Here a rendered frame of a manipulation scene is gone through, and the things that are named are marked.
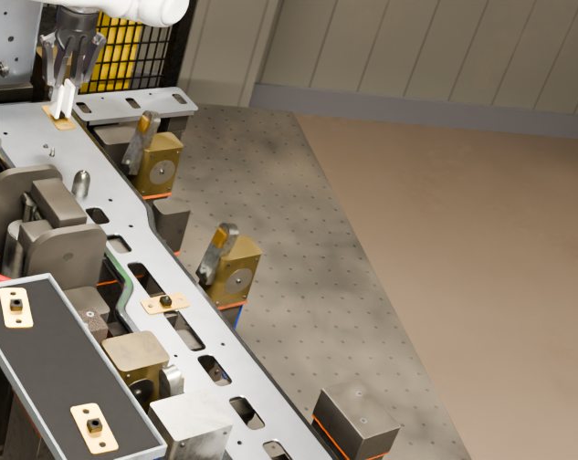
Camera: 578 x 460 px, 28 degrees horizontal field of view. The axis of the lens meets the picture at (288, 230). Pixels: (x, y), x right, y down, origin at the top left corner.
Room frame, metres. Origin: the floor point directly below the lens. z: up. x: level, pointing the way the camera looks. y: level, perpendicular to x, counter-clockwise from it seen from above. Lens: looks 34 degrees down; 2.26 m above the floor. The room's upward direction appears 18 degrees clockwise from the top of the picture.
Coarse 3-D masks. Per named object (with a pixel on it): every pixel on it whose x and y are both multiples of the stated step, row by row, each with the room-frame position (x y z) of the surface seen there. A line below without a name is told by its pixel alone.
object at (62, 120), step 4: (44, 108) 1.90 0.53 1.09; (48, 108) 1.90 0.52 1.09; (48, 112) 1.89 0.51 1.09; (60, 112) 1.89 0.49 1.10; (48, 116) 1.87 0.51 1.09; (52, 116) 1.88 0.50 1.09; (60, 116) 1.88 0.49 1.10; (64, 116) 1.88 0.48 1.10; (52, 120) 1.86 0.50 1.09; (56, 120) 1.87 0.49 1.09; (60, 120) 1.87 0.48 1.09; (64, 120) 1.88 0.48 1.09; (68, 120) 1.88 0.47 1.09; (56, 124) 1.85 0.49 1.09; (60, 124) 1.86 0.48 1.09; (64, 124) 1.87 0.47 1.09; (68, 124) 1.87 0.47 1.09; (72, 124) 1.87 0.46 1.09; (60, 128) 1.85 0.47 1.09; (64, 128) 1.85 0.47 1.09; (68, 128) 1.86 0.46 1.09; (72, 128) 1.86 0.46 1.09
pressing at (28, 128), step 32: (0, 128) 1.92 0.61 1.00; (32, 128) 1.95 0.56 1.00; (0, 160) 1.81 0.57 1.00; (32, 160) 1.85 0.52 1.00; (64, 160) 1.88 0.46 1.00; (96, 160) 1.92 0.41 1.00; (96, 192) 1.81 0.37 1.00; (128, 192) 1.85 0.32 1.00; (128, 224) 1.74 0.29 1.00; (128, 256) 1.65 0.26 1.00; (160, 256) 1.68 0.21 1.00; (128, 288) 1.56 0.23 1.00; (160, 288) 1.59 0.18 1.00; (192, 288) 1.62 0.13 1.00; (128, 320) 1.48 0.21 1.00; (160, 320) 1.51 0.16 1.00; (192, 320) 1.53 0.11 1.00; (224, 320) 1.57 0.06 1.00; (192, 352) 1.45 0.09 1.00; (224, 352) 1.48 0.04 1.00; (192, 384) 1.38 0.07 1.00; (256, 384) 1.43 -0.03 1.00; (288, 416) 1.38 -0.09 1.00; (256, 448) 1.29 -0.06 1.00; (288, 448) 1.31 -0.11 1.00; (320, 448) 1.33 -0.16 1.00
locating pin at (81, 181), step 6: (78, 174) 1.79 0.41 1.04; (84, 174) 1.79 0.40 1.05; (78, 180) 1.78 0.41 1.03; (84, 180) 1.78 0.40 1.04; (72, 186) 1.79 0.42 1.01; (78, 186) 1.78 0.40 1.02; (84, 186) 1.78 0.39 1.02; (72, 192) 1.78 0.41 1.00; (78, 192) 1.78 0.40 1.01; (84, 192) 1.78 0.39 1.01
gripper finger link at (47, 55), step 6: (42, 36) 1.85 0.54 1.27; (48, 42) 1.84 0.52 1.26; (42, 48) 1.85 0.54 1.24; (48, 48) 1.84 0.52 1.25; (42, 54) 1.85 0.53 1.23; (48, 54) 1.84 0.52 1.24; (42, 60) 1.86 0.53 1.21; (48, 60) 1.84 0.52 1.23; (42, 66) 1.86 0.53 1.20; (48, 66) 1.84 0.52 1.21; (42, 72) 1.86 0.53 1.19; (48, 72) 1.84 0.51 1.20; (48, 78) 1.84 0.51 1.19; (48, 84) 1.85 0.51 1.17
